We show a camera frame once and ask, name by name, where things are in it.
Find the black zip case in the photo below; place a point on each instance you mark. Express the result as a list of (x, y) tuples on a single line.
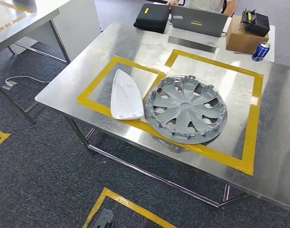
[(152, 18)]

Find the person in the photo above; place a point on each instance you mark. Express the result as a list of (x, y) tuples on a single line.
[(204, 4)]

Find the white cabinet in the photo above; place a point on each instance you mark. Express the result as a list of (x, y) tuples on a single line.
[(75, 28)]

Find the yellow tape square marking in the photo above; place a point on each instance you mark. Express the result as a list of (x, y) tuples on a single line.
[(135, 206)]

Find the white triangular plastic part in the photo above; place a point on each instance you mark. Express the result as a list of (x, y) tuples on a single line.
[(125, 97)]

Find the yellow tape double rectangle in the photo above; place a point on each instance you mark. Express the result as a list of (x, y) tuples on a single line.
[(254, 126)]

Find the stainless steel table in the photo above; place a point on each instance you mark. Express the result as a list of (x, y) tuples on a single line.
[(44, 12)]

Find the brown cardboard box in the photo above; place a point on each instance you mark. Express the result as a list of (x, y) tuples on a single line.
[(243, 42)]

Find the blue drink can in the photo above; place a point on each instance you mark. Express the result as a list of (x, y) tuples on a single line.
[(260, 52)]

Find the grey plastic wheel hubcap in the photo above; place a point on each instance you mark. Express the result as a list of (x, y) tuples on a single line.
[(185, 110)]

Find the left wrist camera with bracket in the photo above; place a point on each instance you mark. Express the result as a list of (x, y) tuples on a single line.
[(103, 217)]

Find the grey laptop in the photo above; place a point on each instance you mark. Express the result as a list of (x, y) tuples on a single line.
[(198, 22)]

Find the black device with yellow label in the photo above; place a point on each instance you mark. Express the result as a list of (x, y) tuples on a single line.
[(257, 24)]

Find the stainless steel workbench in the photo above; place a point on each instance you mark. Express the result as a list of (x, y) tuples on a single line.
[(278, 126)]

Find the yellow tape outline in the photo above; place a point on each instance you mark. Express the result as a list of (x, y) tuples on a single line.
[(17, 6)]

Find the white power strip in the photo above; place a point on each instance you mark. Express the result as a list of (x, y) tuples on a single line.
[(10, 85)]

